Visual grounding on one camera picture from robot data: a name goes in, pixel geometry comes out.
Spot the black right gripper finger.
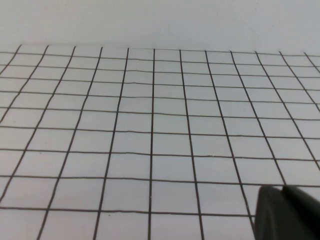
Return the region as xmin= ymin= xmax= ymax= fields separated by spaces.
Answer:
xmin=253 ymin=184 xmax=320 ymax=240

